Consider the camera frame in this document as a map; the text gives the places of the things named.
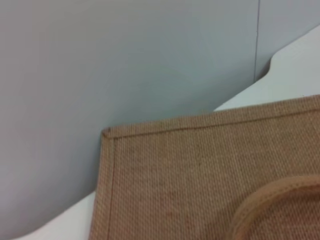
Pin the brown woven jute handbag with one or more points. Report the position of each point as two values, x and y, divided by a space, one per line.
187 175

